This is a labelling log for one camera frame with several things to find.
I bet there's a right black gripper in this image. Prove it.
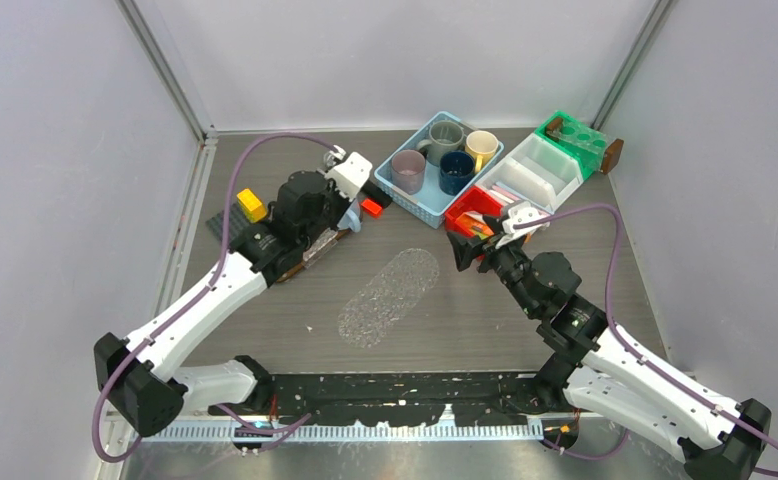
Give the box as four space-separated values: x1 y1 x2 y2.
446 214 540 318

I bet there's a light blue mug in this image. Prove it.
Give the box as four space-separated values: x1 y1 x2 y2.
339 201 362 233

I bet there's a clear acrylic toothbrush holder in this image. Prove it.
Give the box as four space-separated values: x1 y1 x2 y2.
303 229 340 263

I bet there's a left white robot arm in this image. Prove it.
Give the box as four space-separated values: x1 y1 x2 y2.
94 171 366 437

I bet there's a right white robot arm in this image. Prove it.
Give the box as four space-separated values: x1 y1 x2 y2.
447 232 771 479

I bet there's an orange cap toothpaste tube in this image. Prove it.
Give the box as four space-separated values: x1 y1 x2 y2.
460 211 489 231

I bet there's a brown wooden oval tray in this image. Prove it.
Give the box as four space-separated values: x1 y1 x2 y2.
277 230 352 283

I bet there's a clear textured oval tray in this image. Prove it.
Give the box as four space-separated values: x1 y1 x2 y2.
337 248 440 348

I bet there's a red plastic bin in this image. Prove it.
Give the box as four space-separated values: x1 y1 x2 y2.
445 187 503 233

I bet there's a yellow building brick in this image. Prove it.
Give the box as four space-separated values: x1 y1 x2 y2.
236 188 268 223

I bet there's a red orange block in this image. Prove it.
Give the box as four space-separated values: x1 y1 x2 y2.
360 198 384 219

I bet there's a black microphone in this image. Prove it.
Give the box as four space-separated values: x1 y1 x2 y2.
328 150 392 208

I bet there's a dark blue mug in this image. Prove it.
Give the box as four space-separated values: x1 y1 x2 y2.
439 151 475 196

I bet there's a grey building baseplate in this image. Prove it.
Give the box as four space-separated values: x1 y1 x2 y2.
205 202 250 247

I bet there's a light blue plastic basket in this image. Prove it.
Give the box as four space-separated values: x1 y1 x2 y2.
374 111 504 229

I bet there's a white plastic bin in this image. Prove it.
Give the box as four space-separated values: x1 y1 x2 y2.
475 133 584 213

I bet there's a yellow mug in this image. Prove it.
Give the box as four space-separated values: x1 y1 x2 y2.
464 130 500 173

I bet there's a mauve mug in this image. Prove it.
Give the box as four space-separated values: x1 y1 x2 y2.
390 149 427 195

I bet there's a grey mug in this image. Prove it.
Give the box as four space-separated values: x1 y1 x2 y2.
416 120 465 167

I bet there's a green plastic bin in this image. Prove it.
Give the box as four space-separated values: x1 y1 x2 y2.
535 111 611 180

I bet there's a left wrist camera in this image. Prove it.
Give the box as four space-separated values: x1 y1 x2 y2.
323 151 373 201

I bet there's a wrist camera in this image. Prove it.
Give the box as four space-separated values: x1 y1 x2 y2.
323 151 373 201
501 201 550 237

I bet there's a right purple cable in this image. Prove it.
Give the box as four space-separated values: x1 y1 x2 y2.
514 203 778 479

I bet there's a purple cable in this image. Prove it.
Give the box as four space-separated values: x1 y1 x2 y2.
514 203 778 479
91 133 347 463

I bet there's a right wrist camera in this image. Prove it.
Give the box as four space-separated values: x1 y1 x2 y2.
501 201 550 237

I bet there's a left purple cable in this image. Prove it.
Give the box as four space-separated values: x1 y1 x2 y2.
91 133 347 463

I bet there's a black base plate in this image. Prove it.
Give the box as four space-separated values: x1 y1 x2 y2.
228 371 575 427

